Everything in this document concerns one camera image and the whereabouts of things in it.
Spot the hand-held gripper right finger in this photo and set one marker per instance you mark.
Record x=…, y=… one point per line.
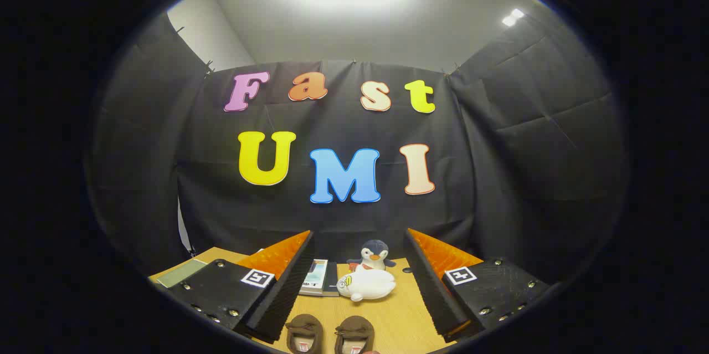
x=432, y=282

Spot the white teal-cover book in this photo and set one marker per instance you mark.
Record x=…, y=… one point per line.
x=313, y=276

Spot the white round plush toy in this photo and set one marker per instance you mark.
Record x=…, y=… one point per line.
x=368, y=286

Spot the small ceiling light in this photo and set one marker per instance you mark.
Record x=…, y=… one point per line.
x=512, y=16

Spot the brown fuzzy shoe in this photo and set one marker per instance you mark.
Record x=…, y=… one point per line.
x=354, y=331
x=304, y=329

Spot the black backdrop cloth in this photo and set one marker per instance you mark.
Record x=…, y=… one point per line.
x=343, y=121

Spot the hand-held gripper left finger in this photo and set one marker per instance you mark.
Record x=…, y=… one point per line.
x=288, y=282

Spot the black book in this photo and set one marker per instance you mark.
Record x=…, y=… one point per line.
x=332, y=282

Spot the penguin plush toy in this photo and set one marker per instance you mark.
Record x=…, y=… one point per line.
x=374, y=254

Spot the green fabric storage box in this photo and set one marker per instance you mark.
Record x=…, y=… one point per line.
x=180, y=272

